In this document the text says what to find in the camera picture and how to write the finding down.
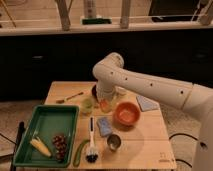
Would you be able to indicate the orange apple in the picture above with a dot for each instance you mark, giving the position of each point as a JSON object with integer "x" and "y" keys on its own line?
{"x": 105, "y": 106}

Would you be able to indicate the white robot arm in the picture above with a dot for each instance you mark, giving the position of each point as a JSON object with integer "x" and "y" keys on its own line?
{"x": 191, "y": 98}

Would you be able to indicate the white paper cup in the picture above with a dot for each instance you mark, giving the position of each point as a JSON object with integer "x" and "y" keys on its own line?
{"x": 121, "y": 91}

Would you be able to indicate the green plastic cup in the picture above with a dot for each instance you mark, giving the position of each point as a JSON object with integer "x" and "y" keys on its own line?
{"x": 87, "y": 106}

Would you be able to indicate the small metal cup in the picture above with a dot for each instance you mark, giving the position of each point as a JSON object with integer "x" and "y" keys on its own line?
{"x": 113, "y": 142}

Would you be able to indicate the dark bowl with wooden block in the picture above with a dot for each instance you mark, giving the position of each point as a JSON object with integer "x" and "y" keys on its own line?
{"x": 94, "y": 93}

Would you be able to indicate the orange bowl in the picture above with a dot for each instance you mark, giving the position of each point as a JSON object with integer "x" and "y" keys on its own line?
{"x": 126, "y": 113}

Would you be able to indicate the blue sponge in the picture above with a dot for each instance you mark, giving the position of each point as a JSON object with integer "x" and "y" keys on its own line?
{"x": 104, "y": 127}

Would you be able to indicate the grey folded cloth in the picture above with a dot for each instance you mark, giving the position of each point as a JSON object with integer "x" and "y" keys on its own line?
{"x": 145, "y": 104}

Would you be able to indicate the wooden spoon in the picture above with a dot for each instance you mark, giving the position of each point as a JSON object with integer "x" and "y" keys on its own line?
{"x": 60, "y": 101}

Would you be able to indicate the green brush on shelf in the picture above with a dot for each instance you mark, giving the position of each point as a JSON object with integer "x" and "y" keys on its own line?
{"x": 92, "y": 21}

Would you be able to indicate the dark red grapes bunch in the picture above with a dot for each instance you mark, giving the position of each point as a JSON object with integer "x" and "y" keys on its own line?
{"x": 59, "y": 142}

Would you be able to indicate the green chili pepper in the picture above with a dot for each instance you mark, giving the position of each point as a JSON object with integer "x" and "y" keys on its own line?
{"x": 77, "y": 156}

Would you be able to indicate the yellow corn cob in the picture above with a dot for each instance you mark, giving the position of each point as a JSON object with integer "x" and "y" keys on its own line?
{"x": 40, "y": 146}

